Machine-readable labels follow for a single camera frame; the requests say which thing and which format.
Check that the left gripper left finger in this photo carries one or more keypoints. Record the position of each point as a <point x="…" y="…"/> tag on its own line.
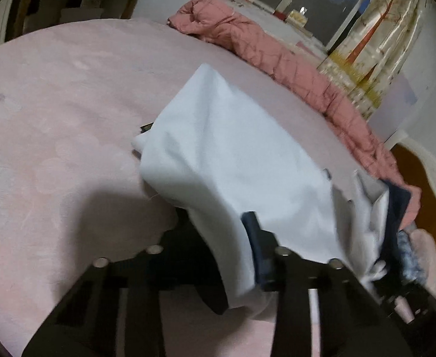
<point x="113" y="309"/>

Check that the blue plaid folded garment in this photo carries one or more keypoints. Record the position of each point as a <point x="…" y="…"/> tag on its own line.
<point x="411" y="268"/>

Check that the pink pillow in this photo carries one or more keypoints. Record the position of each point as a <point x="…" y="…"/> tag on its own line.
<point x="424" y="247"/>

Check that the pink plaid quilt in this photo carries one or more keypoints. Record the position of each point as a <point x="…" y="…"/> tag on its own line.
<point x="214" y="21"/>

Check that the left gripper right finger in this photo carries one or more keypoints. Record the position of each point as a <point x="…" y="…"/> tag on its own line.
<point x="322" y="309"/>

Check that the white navy varsity jacket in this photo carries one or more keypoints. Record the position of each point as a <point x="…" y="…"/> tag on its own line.
<point x="217" y="154"/>

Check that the tree pattern curtain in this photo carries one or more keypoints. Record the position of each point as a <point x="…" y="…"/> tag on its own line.
<point x="365" y="63"/>

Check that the white wooden headboard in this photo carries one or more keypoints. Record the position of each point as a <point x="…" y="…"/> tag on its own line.
<point x="418" y="168"/>

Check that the pink bed sheet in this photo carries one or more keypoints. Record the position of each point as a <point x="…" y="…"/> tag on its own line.
<point x="72" y="98"/>

